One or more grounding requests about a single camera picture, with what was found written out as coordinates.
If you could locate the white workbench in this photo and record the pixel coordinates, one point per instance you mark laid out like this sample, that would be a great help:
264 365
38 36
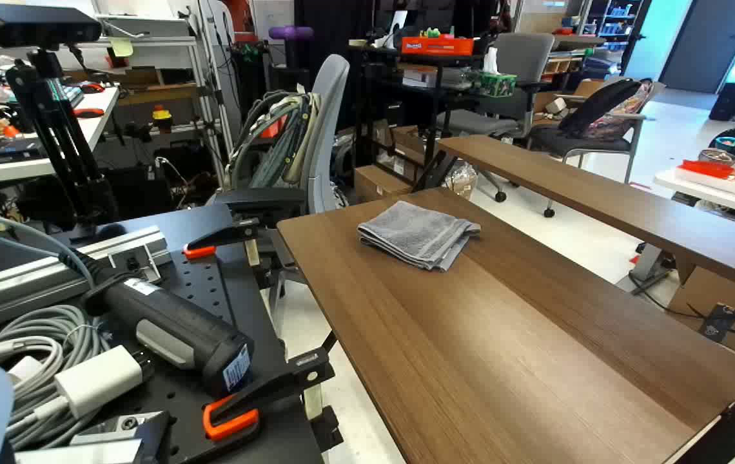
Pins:
23 162

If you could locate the black stereo camera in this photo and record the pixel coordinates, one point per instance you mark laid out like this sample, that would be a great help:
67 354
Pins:
28 23

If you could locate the grey mesh office chair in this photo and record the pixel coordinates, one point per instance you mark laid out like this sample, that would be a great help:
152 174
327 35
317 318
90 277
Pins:
522 61

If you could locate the grey towel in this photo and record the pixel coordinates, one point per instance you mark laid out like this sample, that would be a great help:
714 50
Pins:
420 233

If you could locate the white side table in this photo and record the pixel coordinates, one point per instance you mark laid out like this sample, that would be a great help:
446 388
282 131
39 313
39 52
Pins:
718 195

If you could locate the black clamp large orange grip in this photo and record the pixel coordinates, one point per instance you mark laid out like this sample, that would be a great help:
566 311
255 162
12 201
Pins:
232 424

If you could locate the red flat item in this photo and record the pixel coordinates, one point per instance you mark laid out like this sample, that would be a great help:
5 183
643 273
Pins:
709 168

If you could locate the small cardboard box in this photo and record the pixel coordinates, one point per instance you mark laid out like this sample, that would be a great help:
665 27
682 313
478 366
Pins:
380 182

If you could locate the black camera tripod stand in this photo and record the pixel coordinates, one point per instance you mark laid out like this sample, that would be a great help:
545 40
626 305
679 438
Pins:
61 142

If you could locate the black clamp small orange tip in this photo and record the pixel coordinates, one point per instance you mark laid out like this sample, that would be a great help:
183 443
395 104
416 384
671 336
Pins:
221 236

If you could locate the purple cylinder item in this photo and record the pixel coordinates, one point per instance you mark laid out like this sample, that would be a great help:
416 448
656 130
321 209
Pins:
291 35

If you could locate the green patterned package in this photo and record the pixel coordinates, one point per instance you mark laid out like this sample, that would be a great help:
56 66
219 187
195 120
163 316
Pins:
499 82

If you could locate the black padded chair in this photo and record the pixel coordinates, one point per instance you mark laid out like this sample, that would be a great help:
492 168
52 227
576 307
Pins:
594 116

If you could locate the silver aluminium extrusion rail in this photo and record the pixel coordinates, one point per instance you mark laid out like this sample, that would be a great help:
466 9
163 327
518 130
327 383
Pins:
15 280

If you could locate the brown wooden side desk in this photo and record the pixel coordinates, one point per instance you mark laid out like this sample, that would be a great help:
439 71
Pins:
634 209

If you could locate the black handheld scanner device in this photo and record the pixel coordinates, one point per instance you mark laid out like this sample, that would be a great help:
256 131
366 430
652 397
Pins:
176 331

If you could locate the white power adapter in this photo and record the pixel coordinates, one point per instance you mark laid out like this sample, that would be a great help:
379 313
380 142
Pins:
99 380

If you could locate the flat cardboard box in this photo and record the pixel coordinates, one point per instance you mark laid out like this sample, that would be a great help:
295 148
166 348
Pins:
718 296

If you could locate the orange plastic box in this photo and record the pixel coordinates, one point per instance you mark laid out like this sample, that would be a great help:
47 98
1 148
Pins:
437 44

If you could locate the black power brick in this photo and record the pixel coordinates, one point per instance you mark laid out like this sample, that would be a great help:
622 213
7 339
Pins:
718 323

